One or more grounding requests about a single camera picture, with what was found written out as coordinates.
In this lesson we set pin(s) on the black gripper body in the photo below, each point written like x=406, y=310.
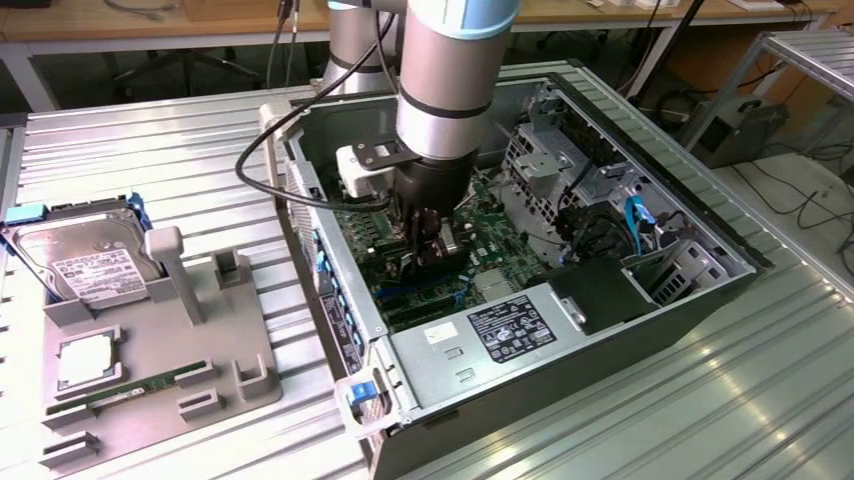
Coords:
x=434, y=182

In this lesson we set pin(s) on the green motherboard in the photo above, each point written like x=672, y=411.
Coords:
x=508, y=245

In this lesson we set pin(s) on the blue expansion slot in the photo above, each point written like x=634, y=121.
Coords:
x=388, y=292

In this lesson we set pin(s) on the silver chipset heat sink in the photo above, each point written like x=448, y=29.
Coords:
x=497, y=285

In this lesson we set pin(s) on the black expansion slot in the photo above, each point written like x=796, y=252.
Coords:
x=424, y=312

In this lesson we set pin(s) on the metal disk bay cage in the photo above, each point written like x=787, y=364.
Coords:
x=541, y=165

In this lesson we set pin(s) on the black plastic air shroud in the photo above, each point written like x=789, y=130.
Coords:
x=588, y=295

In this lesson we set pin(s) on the grey power supply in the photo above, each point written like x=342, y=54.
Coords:
x=468, y=360

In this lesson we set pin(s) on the open black PC case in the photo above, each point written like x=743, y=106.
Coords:
x=568, y=360

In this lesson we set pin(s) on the small metal disk bay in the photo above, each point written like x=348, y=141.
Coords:
x=695, y=270

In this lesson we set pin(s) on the black office chair base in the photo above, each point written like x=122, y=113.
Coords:
x=194, y=65

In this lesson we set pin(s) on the grey parts rack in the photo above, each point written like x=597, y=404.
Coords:
x=154, y=350

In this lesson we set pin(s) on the grey box device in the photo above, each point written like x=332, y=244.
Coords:
x=741, y=130

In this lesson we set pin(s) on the wooden desk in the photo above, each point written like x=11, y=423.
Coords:
x=201, y=20

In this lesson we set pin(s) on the green RAM stick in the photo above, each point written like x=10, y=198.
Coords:
x=161, y=380

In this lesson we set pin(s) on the silver hard disk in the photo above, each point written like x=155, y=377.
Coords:
x=87, y=260

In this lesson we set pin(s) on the silver CPU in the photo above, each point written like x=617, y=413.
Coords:
x=87, y=360

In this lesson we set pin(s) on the blue disk caddy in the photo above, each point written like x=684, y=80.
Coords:
x=30, y=212

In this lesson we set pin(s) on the metal slat table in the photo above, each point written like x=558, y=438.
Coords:
x=821, y=55

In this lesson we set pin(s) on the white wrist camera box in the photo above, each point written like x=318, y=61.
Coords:
x=361, y=175

